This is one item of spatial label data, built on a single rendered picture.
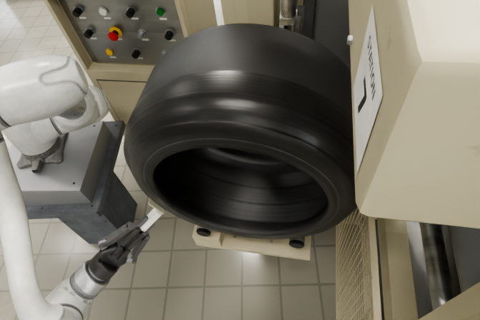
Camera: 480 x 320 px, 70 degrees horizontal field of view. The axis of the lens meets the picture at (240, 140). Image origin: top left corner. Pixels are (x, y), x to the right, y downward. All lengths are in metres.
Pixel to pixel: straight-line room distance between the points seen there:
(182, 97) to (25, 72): 0.41
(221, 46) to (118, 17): 0.89
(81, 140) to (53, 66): 0.79
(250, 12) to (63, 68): 0.46
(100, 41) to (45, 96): 0.80
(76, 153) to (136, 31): 0.58
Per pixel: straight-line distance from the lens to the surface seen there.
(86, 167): 1.55
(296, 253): 1.14
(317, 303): 1.93
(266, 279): 1.95
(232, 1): 0.88
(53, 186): 1.56
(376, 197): 0.24
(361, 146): 0.25
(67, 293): 1.08
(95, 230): 2.08
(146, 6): 1.45
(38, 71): 0.90
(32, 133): 1.53
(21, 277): 0.95
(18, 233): 0.97
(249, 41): 0.69
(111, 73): 1.70
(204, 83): 0.62
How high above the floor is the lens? 1.88
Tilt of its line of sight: 52 degrees down
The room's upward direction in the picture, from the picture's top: 9 degrees counter-clockwise
